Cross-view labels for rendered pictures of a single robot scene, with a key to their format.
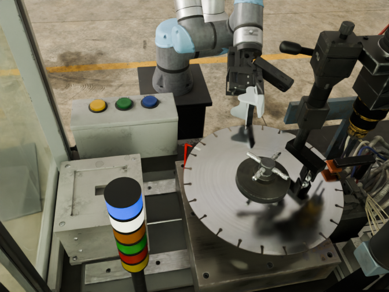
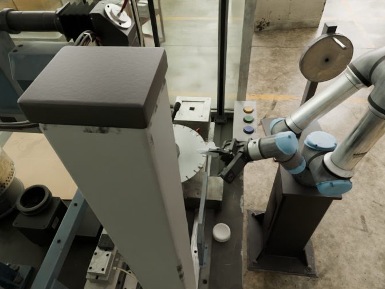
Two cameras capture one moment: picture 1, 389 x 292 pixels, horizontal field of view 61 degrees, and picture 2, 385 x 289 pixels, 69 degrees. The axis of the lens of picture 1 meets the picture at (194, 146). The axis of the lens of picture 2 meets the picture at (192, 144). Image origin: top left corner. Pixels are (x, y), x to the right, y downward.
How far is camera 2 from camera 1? 1.19 m
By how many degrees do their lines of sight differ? 69
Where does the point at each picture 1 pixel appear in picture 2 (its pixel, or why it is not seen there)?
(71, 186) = (196, 100)
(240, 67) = (233, 143)
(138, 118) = (235, 124)
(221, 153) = (188, 140)
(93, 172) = (201, 106)
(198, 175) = (178, 129)
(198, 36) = (274, 130)
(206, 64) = not seen: outside the picture
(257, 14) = (267, 143)
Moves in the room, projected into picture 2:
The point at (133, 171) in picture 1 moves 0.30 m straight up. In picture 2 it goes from (197, 118) to (195, 62)
